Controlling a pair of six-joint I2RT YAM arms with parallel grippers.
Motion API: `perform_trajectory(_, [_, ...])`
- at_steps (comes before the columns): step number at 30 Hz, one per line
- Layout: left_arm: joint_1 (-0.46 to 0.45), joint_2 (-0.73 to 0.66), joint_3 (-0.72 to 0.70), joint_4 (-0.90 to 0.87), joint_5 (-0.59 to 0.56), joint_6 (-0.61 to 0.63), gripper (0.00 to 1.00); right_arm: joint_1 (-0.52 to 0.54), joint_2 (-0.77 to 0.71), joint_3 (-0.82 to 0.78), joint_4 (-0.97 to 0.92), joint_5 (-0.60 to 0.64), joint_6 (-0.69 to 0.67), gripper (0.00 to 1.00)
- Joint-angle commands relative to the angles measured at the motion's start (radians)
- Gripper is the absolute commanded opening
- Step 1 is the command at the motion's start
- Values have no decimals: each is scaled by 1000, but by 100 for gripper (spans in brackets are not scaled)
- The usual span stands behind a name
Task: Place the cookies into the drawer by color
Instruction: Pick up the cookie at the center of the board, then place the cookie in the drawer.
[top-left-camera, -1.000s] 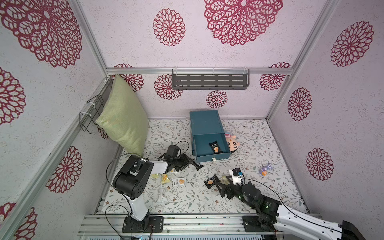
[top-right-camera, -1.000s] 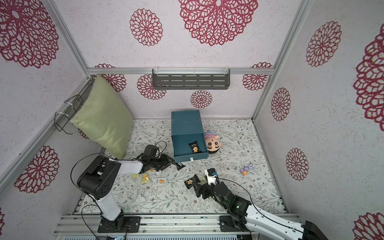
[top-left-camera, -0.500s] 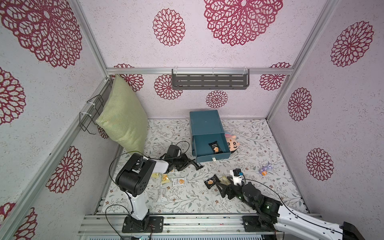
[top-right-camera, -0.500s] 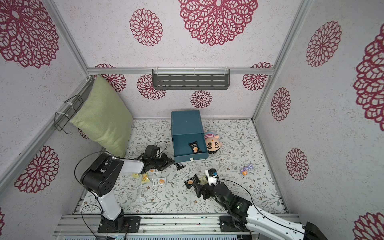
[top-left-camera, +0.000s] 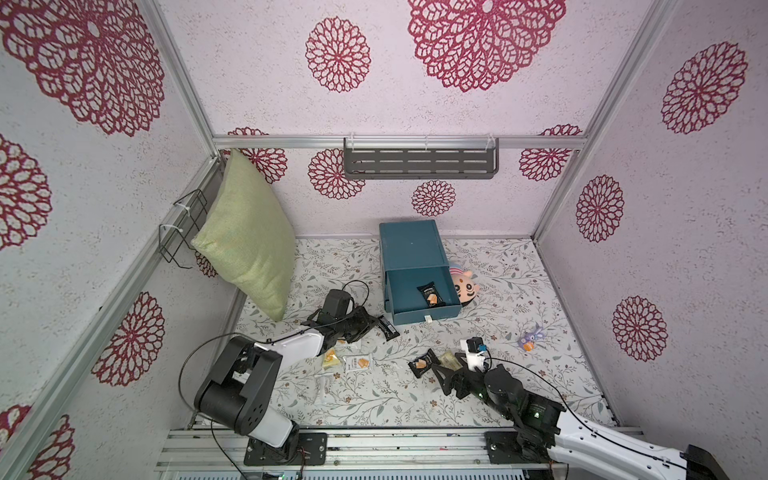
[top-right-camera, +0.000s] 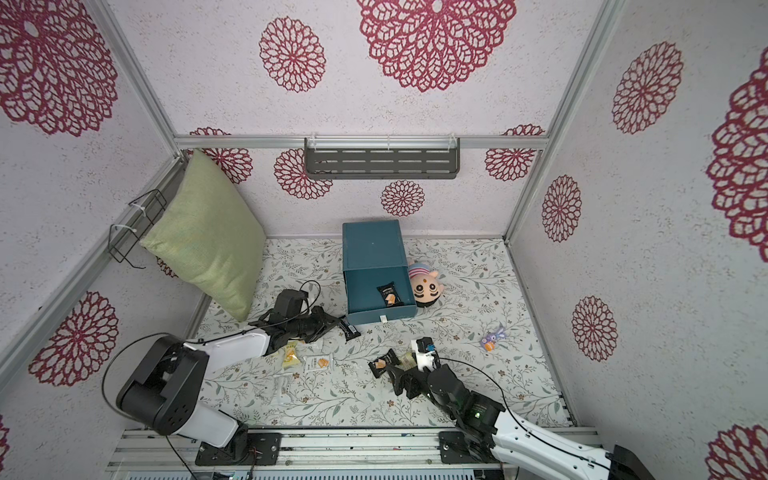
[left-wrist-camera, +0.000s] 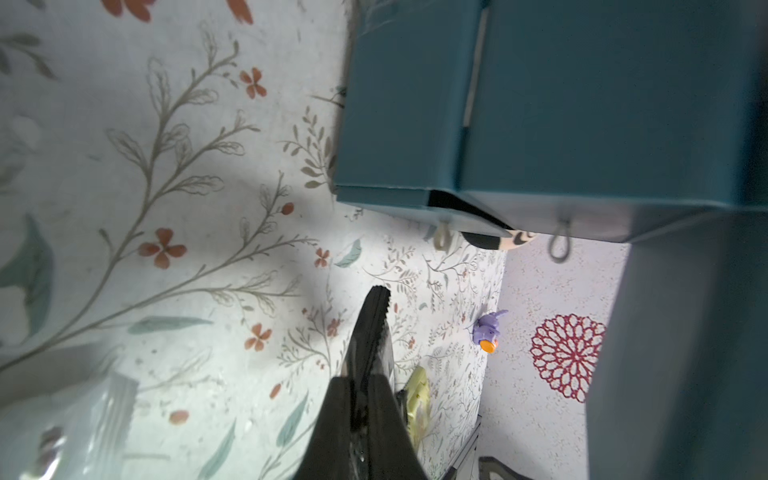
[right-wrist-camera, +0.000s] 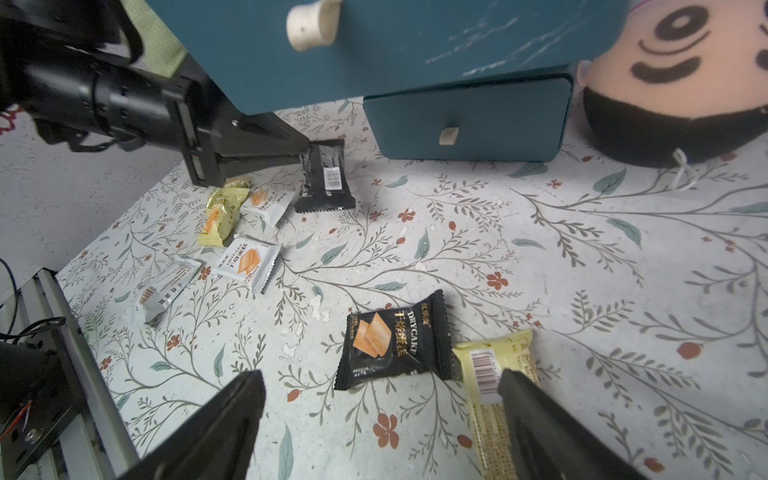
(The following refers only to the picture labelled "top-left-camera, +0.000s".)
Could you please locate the teal drawer cabinet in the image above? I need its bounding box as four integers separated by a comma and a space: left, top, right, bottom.
379, 220, 462, 326

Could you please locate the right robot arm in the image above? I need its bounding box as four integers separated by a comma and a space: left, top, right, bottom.
429, 359, 728, 479

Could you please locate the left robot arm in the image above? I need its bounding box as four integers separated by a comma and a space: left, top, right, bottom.
192, 289, 400, 465

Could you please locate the yellow cookie packet right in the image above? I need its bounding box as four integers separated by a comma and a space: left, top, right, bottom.
438, 351, 463, 371

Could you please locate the yellow cookie packet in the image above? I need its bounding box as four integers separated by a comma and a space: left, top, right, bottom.
322, 349, 343, 371
438, 351, 463, 371

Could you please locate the white cookie packet lower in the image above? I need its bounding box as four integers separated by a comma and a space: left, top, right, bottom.
343, 355, 372, 373

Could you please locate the small purple toy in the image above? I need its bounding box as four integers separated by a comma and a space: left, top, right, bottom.
518, 324, 546, 352

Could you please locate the cartoon face plush toy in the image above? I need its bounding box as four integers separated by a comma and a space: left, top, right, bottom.
449, 264, 478, 307

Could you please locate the green pillow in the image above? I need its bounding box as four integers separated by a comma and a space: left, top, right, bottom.
191, 149, 296, 321

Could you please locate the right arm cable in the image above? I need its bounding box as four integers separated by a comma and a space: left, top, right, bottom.
479, 353, 691, 472

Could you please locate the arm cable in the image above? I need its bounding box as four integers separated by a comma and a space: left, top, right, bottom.
177, 278, 373, 480
479, 353, 691, 472

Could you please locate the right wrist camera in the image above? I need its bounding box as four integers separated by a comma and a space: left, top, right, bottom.
460, 336, 491, 373

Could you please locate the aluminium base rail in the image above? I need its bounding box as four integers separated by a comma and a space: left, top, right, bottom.
154, 425, 660, 472

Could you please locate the grey wall shelf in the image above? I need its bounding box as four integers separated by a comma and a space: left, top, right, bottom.
342, 137, 499, 180

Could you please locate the black wire rack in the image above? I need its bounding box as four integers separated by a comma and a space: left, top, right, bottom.
157, 188, 208, 270

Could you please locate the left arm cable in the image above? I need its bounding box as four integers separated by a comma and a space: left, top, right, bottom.
177, 278, 373, 480

